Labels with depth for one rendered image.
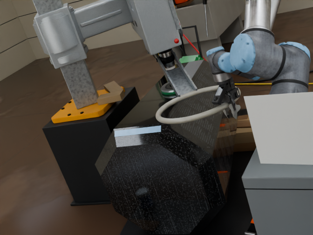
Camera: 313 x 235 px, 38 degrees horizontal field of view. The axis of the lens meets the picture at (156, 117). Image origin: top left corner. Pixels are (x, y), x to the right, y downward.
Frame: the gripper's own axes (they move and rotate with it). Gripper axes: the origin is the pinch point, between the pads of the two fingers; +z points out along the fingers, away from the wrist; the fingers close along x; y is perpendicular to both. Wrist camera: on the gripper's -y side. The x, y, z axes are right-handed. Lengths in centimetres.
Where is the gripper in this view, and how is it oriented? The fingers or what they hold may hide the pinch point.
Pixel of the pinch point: (230, 116)
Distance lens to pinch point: 242.8
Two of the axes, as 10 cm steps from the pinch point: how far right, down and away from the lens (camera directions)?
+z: 3.1, 9.0, 3.0
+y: 7.3, -4.3, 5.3
